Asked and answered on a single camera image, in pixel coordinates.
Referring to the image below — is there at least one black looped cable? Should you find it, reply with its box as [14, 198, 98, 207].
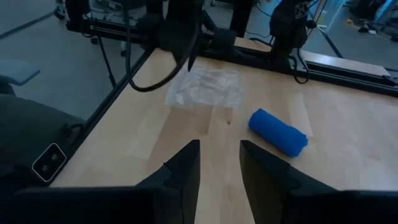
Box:
[123, 0, 200, 93]

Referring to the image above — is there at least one blue elastic bandage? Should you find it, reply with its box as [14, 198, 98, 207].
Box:
[248, 107, 310, 159]

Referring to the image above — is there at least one clear zip bag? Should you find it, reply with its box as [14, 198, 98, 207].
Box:
[164, 66, 243, 109]

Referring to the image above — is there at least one small black white-edged device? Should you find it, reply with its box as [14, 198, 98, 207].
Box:
[31, 142, 67, 183]

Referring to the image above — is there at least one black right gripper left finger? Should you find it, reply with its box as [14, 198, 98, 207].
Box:
[14, 139, 201, 224]

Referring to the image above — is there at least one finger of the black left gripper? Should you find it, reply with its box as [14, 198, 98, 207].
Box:
[187, 33, 200, 73]

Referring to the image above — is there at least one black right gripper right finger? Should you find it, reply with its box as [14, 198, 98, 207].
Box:
[239, 139, 398, 224]

